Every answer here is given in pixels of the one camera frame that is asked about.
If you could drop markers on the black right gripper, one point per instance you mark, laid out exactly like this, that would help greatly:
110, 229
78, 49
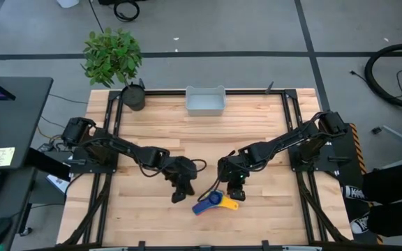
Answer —
232, 172

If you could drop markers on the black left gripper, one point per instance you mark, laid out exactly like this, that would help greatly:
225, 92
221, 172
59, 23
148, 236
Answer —
181, 171

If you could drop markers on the small indigo measuring cup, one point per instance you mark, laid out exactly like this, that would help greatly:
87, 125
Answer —
216, 198

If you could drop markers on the yellow measuring cup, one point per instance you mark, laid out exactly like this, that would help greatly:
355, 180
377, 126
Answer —
230, 204

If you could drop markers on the grey plastic basket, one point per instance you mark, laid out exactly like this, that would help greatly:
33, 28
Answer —
205, 104

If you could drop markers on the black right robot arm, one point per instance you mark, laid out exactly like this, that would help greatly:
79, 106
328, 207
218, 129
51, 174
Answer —
284, 139

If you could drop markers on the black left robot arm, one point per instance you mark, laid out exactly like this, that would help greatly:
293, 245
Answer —
117, 146

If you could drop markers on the black plant pot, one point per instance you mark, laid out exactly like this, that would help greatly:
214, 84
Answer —
133, 97

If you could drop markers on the white paper sheet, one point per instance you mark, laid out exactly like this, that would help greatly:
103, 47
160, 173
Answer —
58, 183

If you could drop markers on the black flat panel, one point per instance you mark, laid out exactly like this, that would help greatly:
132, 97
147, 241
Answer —
47, 164

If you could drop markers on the green leafy plant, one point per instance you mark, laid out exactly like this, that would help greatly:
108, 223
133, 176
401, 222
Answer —
112, 55

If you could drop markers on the black platform with hazard stripe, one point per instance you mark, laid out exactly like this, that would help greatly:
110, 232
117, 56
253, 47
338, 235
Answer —
352, 174

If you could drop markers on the dark grey side desk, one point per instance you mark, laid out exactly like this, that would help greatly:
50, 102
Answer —
16, 195

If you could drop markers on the black desk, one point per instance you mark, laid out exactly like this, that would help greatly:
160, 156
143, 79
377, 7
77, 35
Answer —
16, 122

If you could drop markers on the person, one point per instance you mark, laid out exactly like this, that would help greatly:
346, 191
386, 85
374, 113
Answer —
389, 195

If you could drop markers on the yellow sticky note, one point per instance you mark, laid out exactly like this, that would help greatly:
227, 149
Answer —
3, 157

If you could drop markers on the black aluminium table frame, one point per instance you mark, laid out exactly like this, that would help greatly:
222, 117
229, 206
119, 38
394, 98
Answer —
166, 92

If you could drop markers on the black frame bracket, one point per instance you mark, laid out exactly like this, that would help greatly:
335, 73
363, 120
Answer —
141, 83
269, 88

